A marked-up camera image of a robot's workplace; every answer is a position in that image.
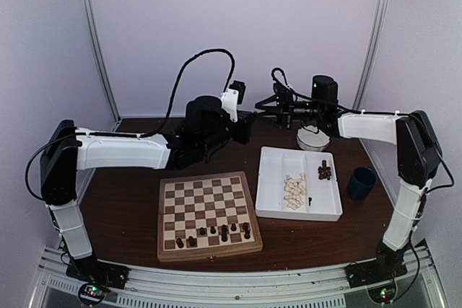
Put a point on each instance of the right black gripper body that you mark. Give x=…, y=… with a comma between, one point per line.
x=287, y=115

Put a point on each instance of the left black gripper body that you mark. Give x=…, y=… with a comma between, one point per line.
x=242, y=136

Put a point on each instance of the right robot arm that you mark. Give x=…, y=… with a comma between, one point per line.
x=417, y=149

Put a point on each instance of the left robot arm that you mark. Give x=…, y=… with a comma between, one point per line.
x=210, y=123

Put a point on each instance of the pile of white chess pieces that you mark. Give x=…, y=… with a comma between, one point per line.
x=295, y=191

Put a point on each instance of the pile of dark chess pieces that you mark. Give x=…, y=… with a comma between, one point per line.
x=324, y=171

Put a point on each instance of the wooden chess board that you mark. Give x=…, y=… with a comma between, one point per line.
x=188, y=203

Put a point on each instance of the white scalloped ceramic bowl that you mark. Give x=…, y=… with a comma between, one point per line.
x=310, y=138

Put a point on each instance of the white divided plastic tray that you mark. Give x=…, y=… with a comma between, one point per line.
x=275, y=164

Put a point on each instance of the dark blue cup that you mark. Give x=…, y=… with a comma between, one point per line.
x=361, y=183

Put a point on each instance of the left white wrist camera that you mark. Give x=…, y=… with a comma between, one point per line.
x=231, y=97

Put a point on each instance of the right aluminium frame post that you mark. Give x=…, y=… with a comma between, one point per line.
x=381, y=9

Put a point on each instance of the aluminium frame post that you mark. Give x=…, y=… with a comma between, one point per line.
x=99, y=59
x=381, y=9

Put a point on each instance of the left aluminium frame post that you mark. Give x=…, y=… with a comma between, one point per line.
x=99, y=59

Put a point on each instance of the front aluminium rail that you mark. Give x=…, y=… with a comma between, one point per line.
x=154, y=287

